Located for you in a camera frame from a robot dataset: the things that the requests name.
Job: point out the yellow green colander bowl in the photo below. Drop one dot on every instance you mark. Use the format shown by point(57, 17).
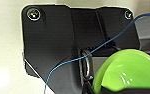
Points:
point(131, 70)

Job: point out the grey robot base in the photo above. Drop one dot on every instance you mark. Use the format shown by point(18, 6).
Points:
point(51, 40)

